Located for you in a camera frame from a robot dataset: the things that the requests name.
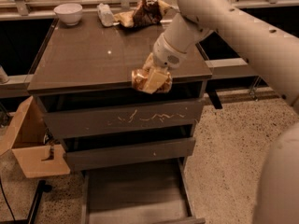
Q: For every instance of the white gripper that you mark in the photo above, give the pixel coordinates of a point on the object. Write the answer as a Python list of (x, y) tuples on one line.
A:
[(165, 55)]

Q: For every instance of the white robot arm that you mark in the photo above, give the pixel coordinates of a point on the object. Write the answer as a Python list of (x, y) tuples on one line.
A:
[(274, 55)]

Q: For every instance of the grey drawer cabinet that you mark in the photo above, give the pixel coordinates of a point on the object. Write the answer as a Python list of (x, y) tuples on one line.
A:
[(90, 66)]

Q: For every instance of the grey top drawer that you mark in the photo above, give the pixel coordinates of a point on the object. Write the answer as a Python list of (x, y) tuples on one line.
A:
[(122, 118)]

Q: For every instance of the grey drawer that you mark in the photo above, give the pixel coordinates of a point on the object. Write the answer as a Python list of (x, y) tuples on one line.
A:
[(154, 192), (121, 155), (122, 118)]

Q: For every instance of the grey middle drawer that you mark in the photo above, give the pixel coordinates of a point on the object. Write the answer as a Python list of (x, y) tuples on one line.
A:
[(121, 155)]

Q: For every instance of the grey bottom drawer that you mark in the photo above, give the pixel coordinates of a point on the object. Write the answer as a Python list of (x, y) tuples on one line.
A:
[(154, 192)]

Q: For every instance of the brown snack bag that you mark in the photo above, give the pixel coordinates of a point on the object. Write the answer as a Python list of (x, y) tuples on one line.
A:
[(147, 12)]

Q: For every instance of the white bowl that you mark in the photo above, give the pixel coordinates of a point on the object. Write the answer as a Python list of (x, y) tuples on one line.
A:
[(69, 14)]

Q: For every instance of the cardboard box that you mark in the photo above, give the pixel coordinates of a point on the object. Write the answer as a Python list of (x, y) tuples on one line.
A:
[(25, 138)]

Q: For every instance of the black metal stand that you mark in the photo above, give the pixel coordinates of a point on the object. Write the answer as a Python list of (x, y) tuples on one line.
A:
[(42, 188)]

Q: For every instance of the grey horizontal rail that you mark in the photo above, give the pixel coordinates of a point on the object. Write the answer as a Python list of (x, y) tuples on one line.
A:
[(229, 68)]

